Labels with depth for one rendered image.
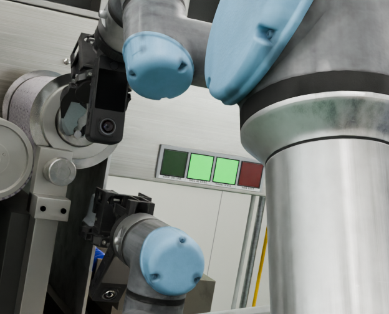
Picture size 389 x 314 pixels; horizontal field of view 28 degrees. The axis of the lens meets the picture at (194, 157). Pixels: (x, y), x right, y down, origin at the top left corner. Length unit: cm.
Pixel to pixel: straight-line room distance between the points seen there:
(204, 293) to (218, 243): 305
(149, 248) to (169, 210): 324
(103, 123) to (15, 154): 22
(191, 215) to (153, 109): 267
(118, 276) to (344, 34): 74
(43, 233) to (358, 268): 79
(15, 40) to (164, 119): 34
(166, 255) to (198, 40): 25
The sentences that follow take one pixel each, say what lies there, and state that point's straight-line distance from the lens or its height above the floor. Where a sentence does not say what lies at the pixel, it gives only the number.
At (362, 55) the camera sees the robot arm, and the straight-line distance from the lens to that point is 46.
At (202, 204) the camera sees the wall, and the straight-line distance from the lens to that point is 425.
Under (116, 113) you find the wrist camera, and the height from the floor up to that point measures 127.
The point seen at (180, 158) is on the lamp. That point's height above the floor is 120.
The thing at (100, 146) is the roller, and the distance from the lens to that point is 121.
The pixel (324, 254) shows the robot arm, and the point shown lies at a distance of 43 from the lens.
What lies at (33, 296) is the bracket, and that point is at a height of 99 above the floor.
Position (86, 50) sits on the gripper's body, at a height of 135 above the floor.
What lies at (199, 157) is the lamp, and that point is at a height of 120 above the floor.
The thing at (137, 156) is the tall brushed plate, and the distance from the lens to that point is 159.
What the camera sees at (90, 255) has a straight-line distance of 126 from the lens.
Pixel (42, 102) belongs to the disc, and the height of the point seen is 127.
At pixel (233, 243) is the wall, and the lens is 437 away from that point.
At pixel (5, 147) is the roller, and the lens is 119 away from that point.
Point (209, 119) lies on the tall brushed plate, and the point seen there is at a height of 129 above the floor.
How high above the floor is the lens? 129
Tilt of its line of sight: 3 degrees down
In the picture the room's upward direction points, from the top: 10 degrees clockwise
